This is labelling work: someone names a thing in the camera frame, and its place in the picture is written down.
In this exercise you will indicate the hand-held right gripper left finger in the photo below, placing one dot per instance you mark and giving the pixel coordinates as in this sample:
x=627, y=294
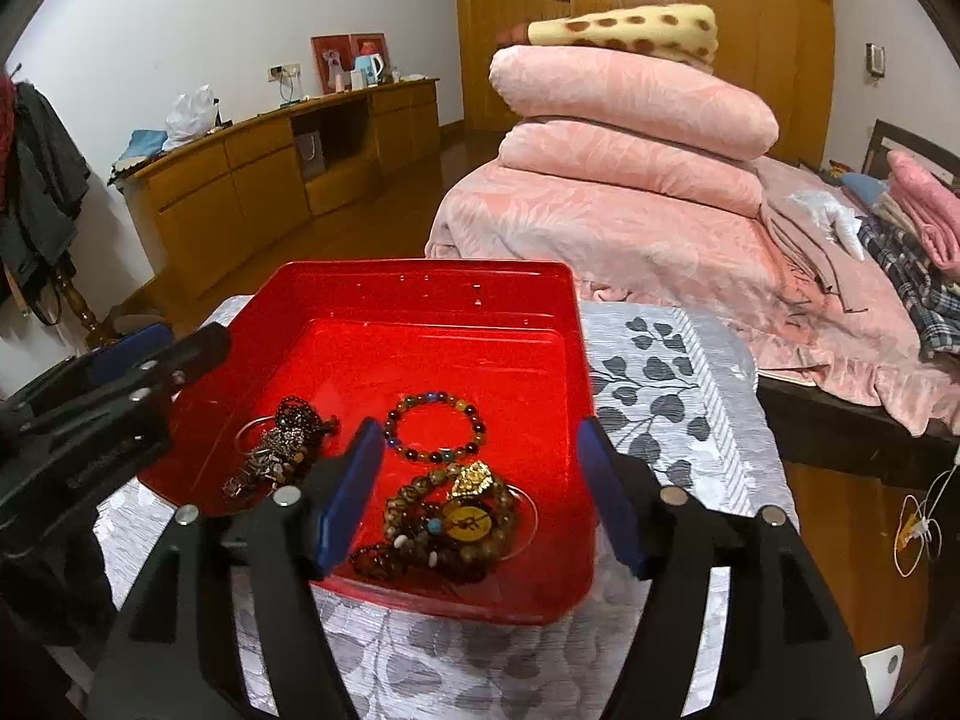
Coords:
x=349, y=499

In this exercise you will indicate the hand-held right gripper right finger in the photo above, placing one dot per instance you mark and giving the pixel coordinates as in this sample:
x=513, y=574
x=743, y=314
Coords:
x=611, y=495

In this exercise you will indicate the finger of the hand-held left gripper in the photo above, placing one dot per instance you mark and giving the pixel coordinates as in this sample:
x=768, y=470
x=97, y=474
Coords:
x=199, y=352
x=139, y=345

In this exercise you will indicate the silver bangle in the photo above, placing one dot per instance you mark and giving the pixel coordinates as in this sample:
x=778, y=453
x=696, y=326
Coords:
x=244, y=431

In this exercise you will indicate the silver wristwatch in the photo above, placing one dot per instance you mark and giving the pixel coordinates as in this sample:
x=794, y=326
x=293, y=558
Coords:
x=251, y=474

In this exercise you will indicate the gold bell charm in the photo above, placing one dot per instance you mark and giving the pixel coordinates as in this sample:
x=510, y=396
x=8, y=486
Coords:
x=472, y=481

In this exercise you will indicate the red tin box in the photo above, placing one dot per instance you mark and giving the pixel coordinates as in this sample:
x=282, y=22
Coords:
x=465, y=360

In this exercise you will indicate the wooden coat stand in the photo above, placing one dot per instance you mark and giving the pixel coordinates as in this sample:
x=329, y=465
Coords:
x=79, y=307

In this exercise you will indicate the wooden dresser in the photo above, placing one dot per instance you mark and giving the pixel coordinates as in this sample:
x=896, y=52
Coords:
x=225, y=195

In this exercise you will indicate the hanging dark clothes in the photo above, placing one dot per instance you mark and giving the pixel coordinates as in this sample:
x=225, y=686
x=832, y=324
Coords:
x=41, y=187

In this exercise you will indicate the blue cloth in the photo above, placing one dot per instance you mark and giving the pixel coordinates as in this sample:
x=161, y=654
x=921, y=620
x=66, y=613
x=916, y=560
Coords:
x=144, y=144

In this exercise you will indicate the grey paper bag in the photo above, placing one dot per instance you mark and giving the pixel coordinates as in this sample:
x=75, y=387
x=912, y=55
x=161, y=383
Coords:
x=311, y=156

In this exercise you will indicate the pink bed cover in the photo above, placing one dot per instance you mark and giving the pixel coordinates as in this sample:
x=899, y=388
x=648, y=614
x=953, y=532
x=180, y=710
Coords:
x=637, y=270

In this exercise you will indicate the red gift box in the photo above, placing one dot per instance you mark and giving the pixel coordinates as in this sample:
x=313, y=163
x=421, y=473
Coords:
x=330, y=60

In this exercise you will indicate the white plastic piece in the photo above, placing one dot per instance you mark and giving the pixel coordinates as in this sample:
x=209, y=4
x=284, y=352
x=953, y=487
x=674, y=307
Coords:
x=879, y=675

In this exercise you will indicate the large pink folded blanket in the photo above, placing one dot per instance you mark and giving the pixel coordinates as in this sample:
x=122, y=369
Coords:
x=637, y=105
x=622, y=172

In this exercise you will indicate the white and teal kettle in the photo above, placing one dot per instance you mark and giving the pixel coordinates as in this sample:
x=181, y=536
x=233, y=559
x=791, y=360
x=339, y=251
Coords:
x=369, y=69

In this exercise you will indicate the plaid cloth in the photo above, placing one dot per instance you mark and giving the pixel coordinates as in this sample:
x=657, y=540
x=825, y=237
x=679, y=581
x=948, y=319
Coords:
x=915, y=292

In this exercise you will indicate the pink folded towel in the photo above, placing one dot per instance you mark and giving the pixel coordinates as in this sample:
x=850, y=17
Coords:
x=930, y=210

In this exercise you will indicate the yellow spotted pillow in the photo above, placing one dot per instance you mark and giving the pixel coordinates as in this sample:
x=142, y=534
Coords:
x=637, y=34

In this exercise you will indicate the dark wooden bed frame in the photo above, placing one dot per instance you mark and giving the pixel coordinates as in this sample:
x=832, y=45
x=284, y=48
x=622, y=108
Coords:
x=840, y=427

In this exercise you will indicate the wall socket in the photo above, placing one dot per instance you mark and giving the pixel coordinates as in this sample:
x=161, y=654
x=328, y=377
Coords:
x=283, y=73

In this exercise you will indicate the wall switch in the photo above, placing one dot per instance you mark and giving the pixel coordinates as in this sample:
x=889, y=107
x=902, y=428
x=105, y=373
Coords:
x=876, y=60

